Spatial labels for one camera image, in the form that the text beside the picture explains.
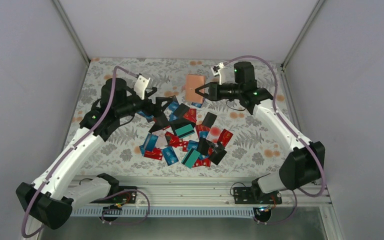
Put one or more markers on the teal striped card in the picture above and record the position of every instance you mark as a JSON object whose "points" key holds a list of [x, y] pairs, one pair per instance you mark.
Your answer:
{"points": [[190, 158], [184, 131]]}

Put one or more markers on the red card bottom centre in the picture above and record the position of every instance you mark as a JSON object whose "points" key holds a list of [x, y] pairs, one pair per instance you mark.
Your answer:
{"points": [[202, 163]]}

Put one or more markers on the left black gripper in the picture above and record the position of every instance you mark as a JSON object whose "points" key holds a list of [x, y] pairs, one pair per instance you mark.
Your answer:
{"points": [[158, 100]]}

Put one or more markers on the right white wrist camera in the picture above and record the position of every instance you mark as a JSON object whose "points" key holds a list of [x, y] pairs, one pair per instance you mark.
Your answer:
{"points": [[218, 72]]}

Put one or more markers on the blue card top right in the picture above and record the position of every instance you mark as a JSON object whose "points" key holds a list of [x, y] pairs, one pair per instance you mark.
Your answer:
{"points": [[197, 104]]}

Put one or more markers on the black card upper right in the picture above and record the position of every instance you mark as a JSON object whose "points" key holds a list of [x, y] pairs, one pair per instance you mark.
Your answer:
{"points": [[209, 119]]}

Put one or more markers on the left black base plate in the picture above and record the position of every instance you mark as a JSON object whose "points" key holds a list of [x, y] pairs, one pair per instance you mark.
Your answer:
{"points": [[124, 195]]}

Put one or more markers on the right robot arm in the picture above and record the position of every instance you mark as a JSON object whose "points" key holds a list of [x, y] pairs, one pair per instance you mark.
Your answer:
{"points": [[305, 160]]}

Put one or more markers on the tan leather card holder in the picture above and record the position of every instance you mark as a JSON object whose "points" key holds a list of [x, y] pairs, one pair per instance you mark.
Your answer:
{"points": [[193, 82]]}

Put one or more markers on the blue card lower left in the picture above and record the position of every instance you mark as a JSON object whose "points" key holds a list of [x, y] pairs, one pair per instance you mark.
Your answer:
{"points": [[149, 143]]}

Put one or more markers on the red card right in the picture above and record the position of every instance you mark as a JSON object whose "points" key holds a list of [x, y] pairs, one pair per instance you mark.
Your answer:
{"points": [[224, 137]]}

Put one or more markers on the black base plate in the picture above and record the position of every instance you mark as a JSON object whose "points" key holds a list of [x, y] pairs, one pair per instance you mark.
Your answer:
{"points": [[245, 196], [124, 195]]}

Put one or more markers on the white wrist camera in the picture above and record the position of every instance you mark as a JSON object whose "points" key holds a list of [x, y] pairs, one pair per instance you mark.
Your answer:
{"points": [[140, 86], [218, 72]]}

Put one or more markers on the aluminium rail frame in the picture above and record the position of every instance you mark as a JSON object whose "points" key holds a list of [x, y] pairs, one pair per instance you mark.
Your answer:
{"points": [[164, 191]]}

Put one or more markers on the red card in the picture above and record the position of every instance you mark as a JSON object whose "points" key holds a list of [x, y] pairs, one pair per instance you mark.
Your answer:
{"points": [[191, 115], [202, 163], [224, 137], [155, 154]]}

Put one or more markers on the black card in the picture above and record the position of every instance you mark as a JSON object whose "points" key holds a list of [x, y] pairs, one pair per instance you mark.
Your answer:
{"points": [[209, 119], [160, 123], [217, 155]]}

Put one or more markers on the red card top centre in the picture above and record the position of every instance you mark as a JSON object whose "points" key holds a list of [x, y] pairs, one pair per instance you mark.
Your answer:
{"points": [[191, 115]]}

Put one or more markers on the black card left centre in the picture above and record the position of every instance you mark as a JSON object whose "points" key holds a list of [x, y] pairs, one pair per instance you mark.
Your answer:
{"points": [[160, 123]]}

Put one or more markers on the blue card far left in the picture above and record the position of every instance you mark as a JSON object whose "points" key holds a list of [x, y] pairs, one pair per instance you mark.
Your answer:
{"points": [[149, 118]]}

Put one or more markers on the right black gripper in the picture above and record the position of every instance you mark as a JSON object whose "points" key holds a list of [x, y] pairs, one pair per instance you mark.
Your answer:
{"points": [[214, 94]]}

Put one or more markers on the white floral card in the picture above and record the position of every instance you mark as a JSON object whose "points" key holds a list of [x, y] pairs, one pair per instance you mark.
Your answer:
{"points": [[161, 141]]}

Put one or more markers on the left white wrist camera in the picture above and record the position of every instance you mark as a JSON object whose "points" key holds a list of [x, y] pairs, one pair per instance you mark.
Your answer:
{"points": [[140, 86]]}

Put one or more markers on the black card bottom right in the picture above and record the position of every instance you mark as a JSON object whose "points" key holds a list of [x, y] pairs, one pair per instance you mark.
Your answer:
{"points": [[217, 155]]}

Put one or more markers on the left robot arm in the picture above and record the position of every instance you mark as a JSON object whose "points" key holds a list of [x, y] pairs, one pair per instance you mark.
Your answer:
{"points": [[48, 198]]}

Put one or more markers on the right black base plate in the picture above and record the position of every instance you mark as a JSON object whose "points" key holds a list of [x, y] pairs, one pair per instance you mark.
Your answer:
{"points": [[245, 196]]}

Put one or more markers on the red card bottom left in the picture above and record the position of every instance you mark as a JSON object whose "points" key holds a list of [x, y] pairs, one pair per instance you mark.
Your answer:
{"points": [[155, 154]]}

